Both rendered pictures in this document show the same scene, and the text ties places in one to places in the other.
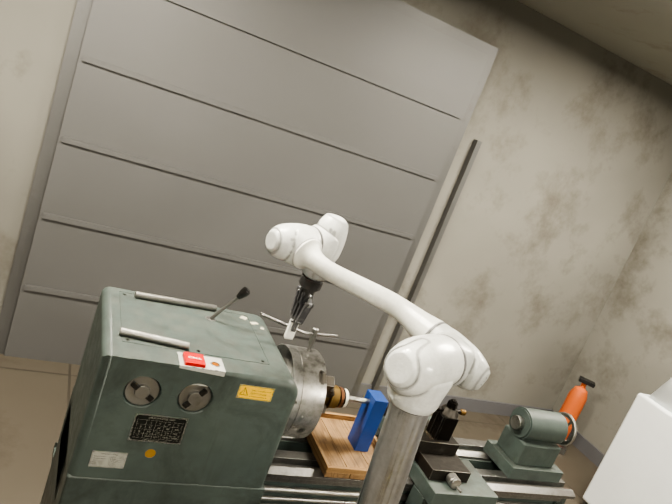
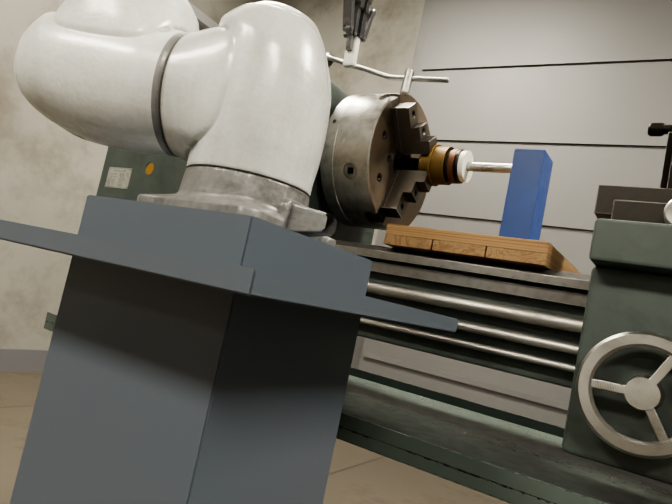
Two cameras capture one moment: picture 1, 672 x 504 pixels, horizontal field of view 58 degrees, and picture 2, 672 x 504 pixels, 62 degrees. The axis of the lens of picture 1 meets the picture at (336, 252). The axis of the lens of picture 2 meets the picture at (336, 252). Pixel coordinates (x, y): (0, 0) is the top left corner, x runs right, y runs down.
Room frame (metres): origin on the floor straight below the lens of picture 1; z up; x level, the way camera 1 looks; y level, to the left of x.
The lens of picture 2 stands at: (1.27, -1.11, 0.74)
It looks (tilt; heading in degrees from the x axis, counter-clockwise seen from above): 5 degrees up; 59
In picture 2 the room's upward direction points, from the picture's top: 12 degrees clockwise
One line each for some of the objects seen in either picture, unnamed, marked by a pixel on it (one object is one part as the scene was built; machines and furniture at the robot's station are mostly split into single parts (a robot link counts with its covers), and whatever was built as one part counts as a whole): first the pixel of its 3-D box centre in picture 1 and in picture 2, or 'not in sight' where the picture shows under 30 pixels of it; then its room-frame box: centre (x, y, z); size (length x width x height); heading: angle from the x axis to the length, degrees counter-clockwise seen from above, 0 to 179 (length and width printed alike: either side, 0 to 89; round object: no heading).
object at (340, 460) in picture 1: (345, 443); (489, 260); (2.11, -0.30, 0.89); 0.36 x 0.30 x 0.04; 26
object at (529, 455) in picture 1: (533, 439); not in sight; (2.51, -1.12, 1.01); 0.30 x 0.20 x 0.29; 116
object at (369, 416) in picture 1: (367, 420); (524, 208); (2.13, -0.34, 1.00); 0.08 x 0.06 x 0.23; 26
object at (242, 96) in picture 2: not in sight; (259, 98); (1.50, -0.46, 0.97); 0.18 x 0.16 x 0.22; 142
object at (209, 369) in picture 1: (198, 370); not in sight; (1.60, 0.25, 1.23); 0.13 x 0.08 x 0.06; 116
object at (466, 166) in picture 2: (356, 399); (491, 167); (2.10, -0.27, 1.08); 0.13 x 0.07 x 0.07; 116
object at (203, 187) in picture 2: not in sight; (255, 208); (1.52, -0.48, 0.83); 0.22 x 0.18 x 0.06; 118
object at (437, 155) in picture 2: (330, 396); (442, 165); (2.05, -0.17, 1.08); 0.09 x 0.09 x 0.09; 26
